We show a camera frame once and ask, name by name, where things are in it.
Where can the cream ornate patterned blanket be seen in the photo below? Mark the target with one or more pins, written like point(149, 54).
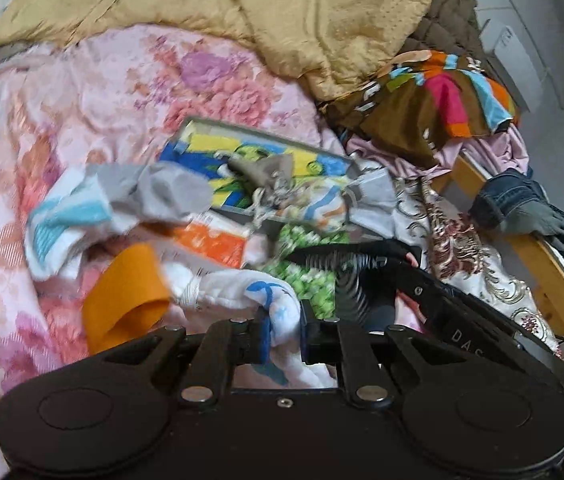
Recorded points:
point(461, 240)

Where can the white towel blue print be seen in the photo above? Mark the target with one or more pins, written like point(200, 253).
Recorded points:
point(242, 300)

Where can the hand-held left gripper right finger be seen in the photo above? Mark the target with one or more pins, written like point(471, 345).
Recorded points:
point(306, 335)

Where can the white air conditioner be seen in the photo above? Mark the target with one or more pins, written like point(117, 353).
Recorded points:
point(516, 65)

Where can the yellow dotted quilt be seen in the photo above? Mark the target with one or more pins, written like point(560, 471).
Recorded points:
point(262, 10)

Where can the orange white packet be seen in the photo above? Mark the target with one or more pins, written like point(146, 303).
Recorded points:
point(212, 242)

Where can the grey green garment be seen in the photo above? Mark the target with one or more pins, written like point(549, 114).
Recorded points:
point(546, 225)

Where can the orange felt cloth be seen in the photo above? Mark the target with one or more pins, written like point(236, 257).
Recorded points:
point(127, 285)

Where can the pale pink cloth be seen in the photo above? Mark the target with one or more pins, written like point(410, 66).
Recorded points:
point(501, 150)

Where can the blue denim jeans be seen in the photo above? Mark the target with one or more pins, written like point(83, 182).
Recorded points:
point(506, 195)

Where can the colourful patchwork cloth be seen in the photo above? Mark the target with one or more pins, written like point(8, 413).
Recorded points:
point(411, 115)

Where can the shallow grey box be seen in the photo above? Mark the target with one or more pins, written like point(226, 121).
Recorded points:
point(202, 150)

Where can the brown quilted jacket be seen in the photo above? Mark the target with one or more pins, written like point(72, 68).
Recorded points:
point(446, 20)

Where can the grey white blue sock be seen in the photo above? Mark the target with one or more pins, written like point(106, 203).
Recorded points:
point(172, 190)

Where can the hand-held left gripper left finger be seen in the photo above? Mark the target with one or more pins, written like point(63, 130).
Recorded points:
point(264, 340)

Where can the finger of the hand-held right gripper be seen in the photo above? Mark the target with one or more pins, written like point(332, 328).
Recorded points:
point(361, 255)
point(371, 305)

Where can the pink floral bedsheet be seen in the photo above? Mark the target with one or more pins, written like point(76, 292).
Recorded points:
point(87, 100)

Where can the grey face mask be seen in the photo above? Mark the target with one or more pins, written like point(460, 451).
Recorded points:
point(376, 195)

